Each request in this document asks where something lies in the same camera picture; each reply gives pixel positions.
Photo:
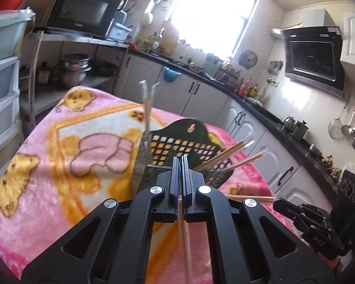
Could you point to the kitchen window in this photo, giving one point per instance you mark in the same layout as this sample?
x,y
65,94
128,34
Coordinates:
x,y
213,14

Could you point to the beige sack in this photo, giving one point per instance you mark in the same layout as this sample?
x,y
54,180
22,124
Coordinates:
x,y
170,38

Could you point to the large steel pot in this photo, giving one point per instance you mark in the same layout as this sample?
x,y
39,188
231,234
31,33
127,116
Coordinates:
x,y
74,74

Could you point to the green-top plastic drawer tower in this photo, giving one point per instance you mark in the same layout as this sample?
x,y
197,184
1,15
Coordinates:
x,y
3,74

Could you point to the black kitchen countertop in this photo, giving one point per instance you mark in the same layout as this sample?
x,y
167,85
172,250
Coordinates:
x,y
269,115

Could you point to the black wok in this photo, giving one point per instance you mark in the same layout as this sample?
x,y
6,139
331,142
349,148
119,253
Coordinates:
x,y
105,68

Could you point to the blue dish drainer box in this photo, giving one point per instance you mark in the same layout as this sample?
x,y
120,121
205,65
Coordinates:
x,y
119,32

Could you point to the small grey wall fan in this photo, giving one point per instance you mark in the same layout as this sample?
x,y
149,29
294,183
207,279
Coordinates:
x,y
248,59

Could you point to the dark green utensil holder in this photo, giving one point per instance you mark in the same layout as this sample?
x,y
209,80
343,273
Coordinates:
x,y
177,127

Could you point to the white lower kitchen cabinets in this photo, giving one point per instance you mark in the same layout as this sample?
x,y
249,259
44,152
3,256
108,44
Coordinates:
x,y
254,142

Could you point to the metal strainer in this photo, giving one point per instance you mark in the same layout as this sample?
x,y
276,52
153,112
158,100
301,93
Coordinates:
x,y
335,128

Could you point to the black range hood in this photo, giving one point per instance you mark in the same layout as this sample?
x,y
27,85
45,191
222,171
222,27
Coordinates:
x,y
310,56

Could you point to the dark kettle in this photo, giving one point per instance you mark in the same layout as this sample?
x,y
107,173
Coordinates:
x,y
299,131

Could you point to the wooden chopsticks pair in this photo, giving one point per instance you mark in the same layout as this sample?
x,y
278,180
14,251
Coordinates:
x,y
248,159
254,198
224,153
185,242

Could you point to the pink printed blanket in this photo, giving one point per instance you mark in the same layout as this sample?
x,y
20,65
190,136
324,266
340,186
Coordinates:
x,y
47,183

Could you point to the row of condiment bottles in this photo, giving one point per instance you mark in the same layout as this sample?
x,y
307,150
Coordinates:
x,y
247,90

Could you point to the black microwave oven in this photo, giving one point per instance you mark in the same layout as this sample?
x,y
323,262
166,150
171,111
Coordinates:
x,y
82,9

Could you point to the steel bowl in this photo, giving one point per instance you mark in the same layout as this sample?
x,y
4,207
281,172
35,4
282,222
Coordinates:
x,y
315,151

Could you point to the steel kettle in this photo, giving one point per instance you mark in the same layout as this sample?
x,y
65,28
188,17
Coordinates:
x,y
289,123

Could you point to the blue hanging bin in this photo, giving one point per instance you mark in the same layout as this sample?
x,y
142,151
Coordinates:
x,y
170,75

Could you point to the stainless steel table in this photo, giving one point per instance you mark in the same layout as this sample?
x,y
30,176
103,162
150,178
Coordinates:
x,y
77,39

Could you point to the wall-mounted soap holder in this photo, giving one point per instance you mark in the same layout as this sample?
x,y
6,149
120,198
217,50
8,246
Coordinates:
x,y
164,1

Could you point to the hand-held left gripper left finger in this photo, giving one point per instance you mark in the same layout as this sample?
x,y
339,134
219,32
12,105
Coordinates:
x,y
174,189

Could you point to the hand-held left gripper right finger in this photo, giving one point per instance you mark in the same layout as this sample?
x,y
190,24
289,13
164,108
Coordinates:
x,y
187,189

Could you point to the hanging kitchen utensils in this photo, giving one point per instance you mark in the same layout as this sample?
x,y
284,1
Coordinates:
x,y
275,71

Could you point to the grey knife block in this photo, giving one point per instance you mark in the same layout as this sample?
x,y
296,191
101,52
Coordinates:
x,y
213,65

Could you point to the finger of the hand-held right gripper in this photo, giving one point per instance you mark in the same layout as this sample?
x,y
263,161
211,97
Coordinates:
x,y
316,236
301,211

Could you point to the pile of ginger roots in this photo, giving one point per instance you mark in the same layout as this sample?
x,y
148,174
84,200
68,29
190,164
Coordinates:
x,y
331,167

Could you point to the white round container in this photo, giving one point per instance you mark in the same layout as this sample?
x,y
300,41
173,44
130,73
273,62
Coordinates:
x,y
148,18

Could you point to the small steel pot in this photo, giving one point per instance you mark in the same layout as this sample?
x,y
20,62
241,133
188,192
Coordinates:
x,y
44,74

